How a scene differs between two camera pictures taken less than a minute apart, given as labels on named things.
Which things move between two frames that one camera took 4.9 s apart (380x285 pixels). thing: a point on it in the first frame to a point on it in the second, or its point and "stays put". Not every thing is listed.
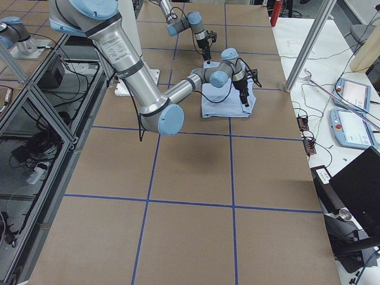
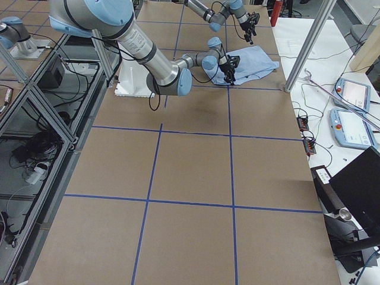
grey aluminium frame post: x=310 y=44 stays put
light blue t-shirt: x=225 y=102 to x=255 y=62
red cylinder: x=276 y=12 stays put
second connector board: x=309 y=146 stays put
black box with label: x=328 y=196 stays put
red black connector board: x=303 y=123 stays put
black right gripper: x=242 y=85 to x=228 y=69
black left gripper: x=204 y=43 to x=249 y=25
